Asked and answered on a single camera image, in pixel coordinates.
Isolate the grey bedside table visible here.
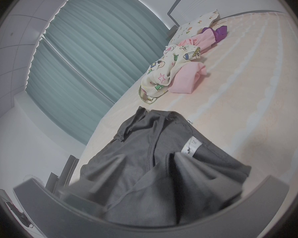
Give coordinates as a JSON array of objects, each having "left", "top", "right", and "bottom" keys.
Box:
[{"left": 167, "top": 25, "right": 179, "bottom": 38}]

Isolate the black T-shirt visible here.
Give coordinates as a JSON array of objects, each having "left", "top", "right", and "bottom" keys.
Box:
[{"left": 65, "top": 107, "right": 252, "bottom": 229}]

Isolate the white printed pillow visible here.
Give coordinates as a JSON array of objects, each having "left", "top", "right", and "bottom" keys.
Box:
[{"left": 168, "top": 9, "right": 220, "bottom": 46}]

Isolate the pale pink garment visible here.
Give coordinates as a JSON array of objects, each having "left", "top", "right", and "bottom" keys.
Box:
[{"left": 168, "top": 63, "right": 207, "bottom": 94}]

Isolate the bed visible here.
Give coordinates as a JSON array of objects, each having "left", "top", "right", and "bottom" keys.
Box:
[{"left": 70, "top": 0, "right": 298, "bottom": 208}]

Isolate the purple garment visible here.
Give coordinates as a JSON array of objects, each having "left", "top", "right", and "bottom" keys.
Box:
[{"left": 202, "top": 26, "right": 227, "bottom": 43}]

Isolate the white printed pyjama top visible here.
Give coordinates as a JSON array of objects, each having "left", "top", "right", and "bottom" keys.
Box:
[{"left": 139, "top": 44, "right": 201, "bottom": 104}]

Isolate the blue-green curtain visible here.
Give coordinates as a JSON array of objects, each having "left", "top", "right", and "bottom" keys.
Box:
[
  {"left": 43, "top": 0, "right": 173, "bottom": 105},
  {"left": 25, "top": 39, "right": 115, "bottom": 146}
]

